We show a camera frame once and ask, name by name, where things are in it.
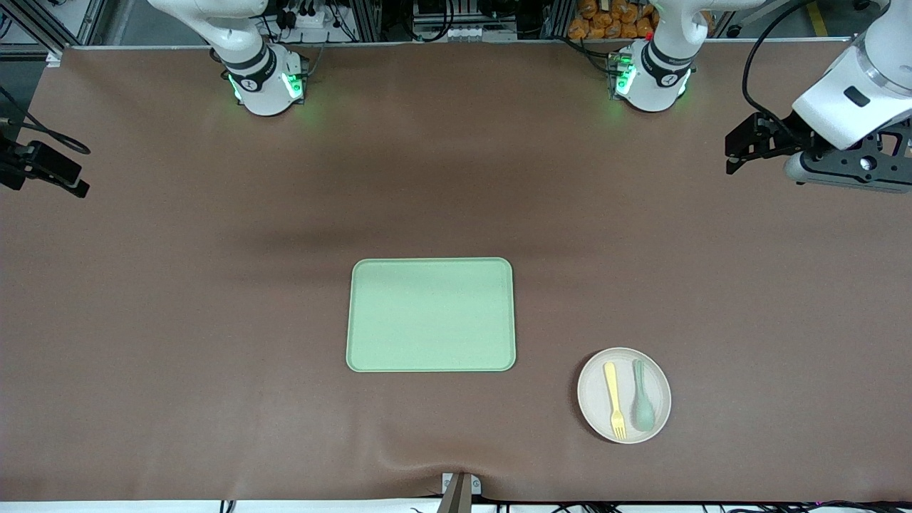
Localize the orange round items pile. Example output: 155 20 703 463
568 0 660 41

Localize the white power strip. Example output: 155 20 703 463
281 6 336 31

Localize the aluminium frame post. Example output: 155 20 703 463
349 0 383 42
549 0 575 41

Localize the brown table cover mat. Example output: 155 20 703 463
0 39 912 504

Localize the yellow plastic fork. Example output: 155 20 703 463
603 362 628 440

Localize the pale green plastic spoon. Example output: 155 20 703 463
631 358 656 432

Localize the grey metal camera bracket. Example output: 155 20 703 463
440 472 482 513

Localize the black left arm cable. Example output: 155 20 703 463
742 0 820 140

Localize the beige round plate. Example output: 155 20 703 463
576 347 673 445

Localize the light green rectangular tray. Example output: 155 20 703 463
346 257 517 373

